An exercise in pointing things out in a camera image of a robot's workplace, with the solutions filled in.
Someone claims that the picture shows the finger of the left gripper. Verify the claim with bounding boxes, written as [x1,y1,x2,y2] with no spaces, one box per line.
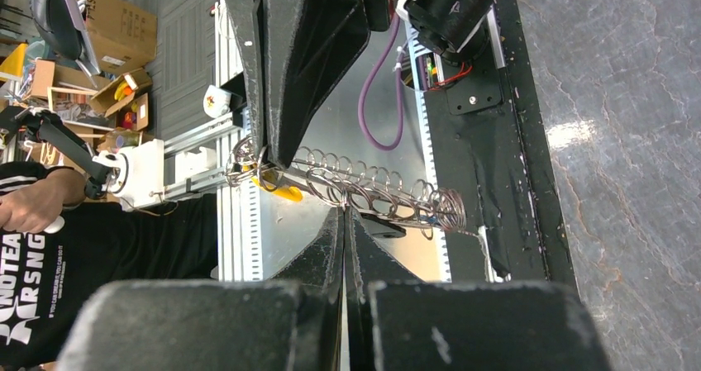
[264,0,371,168]
[224,0,266,152]

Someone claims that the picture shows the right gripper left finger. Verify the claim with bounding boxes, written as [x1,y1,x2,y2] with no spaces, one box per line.
[58,208,346,370]

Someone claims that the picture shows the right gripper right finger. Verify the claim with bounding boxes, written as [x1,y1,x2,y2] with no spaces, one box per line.
[345,210,611,370]

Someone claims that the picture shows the white mug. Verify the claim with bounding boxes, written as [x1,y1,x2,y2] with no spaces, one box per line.
[203,85,231,119]

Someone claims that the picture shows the cardboard box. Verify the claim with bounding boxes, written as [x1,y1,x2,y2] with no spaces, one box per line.
[85,0,158,75]

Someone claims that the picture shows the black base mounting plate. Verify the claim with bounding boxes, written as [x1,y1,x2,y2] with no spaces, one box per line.
[422,0,576,287]

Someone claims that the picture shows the person in black shirt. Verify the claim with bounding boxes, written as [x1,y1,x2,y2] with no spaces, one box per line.
[1,161,218,368]

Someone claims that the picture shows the slotted cable duct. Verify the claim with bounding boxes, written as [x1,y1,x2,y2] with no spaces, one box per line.
[406,27,452,283]

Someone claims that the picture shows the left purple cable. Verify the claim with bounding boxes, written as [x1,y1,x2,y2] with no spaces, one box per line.
[357,13,408,152]

